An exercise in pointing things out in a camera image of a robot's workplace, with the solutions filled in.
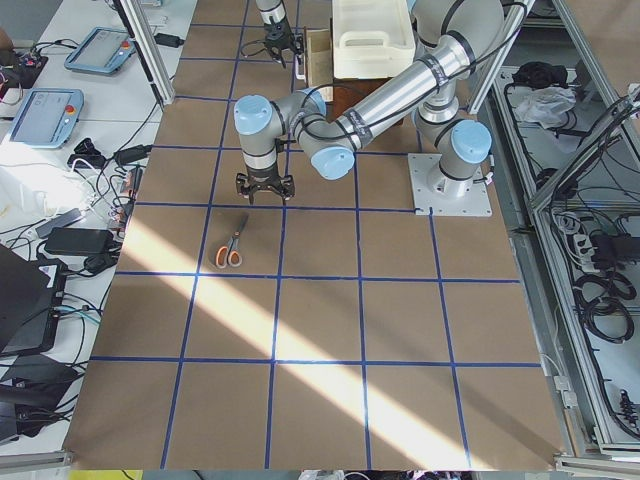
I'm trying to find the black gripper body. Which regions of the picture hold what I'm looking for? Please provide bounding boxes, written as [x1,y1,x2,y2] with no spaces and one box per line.
[264,24,295,52]
[235,173,284,196]

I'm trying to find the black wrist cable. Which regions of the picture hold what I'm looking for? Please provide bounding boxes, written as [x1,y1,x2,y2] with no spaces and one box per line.
[279,2,526,151]

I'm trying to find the white plastic tray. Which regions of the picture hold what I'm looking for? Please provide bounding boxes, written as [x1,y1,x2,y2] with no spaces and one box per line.
[332,0,415,79]

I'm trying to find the teach pendant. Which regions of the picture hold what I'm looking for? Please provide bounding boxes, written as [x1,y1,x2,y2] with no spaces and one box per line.
[3,88,84,149]
[64,27,135,75]

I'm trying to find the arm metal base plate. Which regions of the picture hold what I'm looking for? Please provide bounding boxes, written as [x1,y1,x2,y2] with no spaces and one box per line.
[407,153,493,217]

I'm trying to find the teach pendant far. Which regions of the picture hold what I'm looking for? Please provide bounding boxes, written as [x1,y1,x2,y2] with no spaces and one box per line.
[64,27,135,75]

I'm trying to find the wooden drawer white handle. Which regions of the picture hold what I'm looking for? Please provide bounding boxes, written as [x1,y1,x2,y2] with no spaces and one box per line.
[296,28,333,103]

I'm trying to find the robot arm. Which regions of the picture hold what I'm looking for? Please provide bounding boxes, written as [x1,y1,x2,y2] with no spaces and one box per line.
[256,0,304,68]
[234,1,516,201]

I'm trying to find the aluminium frame post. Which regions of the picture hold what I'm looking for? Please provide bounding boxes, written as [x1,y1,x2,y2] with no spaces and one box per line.
[113,0,175,109]

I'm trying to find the teach pendant near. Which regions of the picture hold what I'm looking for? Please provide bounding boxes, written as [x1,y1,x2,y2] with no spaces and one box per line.
[3,88,84,149]

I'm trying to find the grey scissors orange handles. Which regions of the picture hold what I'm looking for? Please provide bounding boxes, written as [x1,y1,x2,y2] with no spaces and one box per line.
[214,214,249,269]

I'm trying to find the black laptop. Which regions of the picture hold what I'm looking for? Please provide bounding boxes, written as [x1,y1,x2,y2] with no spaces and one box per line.
[1,247,67,357]

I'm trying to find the dark wooden drawer cabinet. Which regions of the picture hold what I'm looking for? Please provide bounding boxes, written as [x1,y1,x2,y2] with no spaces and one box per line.
[329,77,414,130]

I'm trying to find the black power adapter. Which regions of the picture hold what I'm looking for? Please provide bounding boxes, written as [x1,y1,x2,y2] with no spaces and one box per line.
[154,33,184,48]

